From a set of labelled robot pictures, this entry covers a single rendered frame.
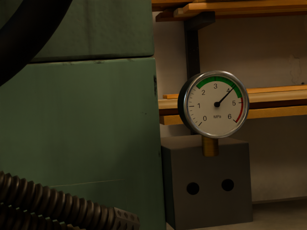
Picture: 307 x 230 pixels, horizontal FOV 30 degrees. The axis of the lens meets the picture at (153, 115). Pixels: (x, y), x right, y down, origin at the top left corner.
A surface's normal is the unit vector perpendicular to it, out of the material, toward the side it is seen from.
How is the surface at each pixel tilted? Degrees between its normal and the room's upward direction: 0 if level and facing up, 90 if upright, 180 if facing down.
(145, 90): 90
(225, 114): 90
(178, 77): 90
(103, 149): 90
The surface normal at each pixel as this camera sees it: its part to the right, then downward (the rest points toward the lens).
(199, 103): 0.20, 0.04
